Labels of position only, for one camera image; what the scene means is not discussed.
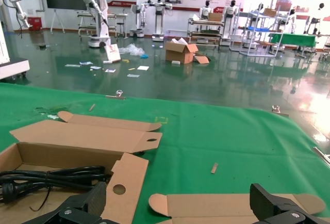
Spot small white wheeled robot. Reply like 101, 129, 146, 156
129, 2, 145, 38

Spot white wheeled platform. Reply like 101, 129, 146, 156
0, 29, 30, 81

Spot black round stool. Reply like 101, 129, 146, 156
115, 22, 126, 38

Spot open cardboard box round holes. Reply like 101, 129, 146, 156
0, 110, 163, 224

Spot white robot arm with cables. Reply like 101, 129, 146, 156
0, 0, 31, 30

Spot green table cloth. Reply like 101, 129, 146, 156
0, 83, 330, 224

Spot metal shelf cart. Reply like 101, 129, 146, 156
187, 18, 224, 46

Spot white metal workbench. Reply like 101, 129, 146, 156
77, 12, 128, 39

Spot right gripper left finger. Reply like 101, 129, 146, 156
22, 181, 114, 224

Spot flat cardboard piece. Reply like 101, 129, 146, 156
193, 55, 210, 65

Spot black power cable bundle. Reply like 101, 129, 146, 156
0, 166, 107, 212

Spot white and red carton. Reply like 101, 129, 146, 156
104, 44, 121, 64

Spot cardboard box on cart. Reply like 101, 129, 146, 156
207, 12, 223, 22

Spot large open cardboard box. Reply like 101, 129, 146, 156
164, 37, 199, 66

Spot green covered table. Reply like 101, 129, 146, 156
271, 33, 318, 49

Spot open cardboard box with cables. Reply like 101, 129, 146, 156
148, 193, 327, 224

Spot white mobile manipulator robot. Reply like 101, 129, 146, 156
73, 0, 112, 49

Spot white metal rack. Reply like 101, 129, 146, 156
229, 4, 284, 57

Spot clear plastic bag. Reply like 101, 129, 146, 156
118, 43, 145, 57

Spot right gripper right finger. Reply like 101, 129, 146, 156
249, 182, 330, 224

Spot small cardboard box on rack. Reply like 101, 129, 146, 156
262, 8, 277, 18

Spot red wall box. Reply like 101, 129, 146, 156
27, 17, 42, 31

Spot white humanoid robot arms spread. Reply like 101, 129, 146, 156
141, 0, 173, 42

